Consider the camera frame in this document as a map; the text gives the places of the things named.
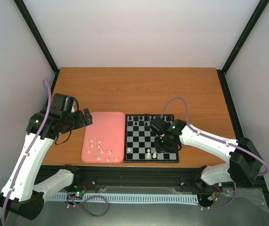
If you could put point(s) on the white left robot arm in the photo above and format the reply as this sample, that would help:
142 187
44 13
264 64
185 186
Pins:
21 195

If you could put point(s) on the light blue cable duct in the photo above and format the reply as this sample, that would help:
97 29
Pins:
188 199

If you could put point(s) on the black right frame post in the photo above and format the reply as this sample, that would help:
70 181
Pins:
245 34

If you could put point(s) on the green circuit board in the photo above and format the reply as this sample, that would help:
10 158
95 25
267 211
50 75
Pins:
80 193

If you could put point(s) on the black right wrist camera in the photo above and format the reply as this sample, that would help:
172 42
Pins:
159 126

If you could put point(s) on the black left frame post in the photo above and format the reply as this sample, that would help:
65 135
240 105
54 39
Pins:
36 34

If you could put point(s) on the black white chess board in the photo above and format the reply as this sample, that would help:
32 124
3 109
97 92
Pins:
139 139

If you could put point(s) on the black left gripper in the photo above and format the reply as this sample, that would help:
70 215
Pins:
82 122

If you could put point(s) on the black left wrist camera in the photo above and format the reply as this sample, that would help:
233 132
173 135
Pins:
63 102

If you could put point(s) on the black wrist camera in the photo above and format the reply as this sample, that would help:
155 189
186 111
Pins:
63 102
159 126

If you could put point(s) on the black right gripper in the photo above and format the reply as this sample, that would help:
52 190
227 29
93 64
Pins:
159 148

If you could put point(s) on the row of black chess pieces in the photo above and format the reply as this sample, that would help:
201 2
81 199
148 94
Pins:
145 119

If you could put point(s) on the pink plastic tray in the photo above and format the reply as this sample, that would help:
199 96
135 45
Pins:
109 127

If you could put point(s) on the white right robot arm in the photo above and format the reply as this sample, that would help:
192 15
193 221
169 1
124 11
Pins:
242 162

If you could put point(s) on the black frame post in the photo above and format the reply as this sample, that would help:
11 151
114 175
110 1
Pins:
245 34
36 34

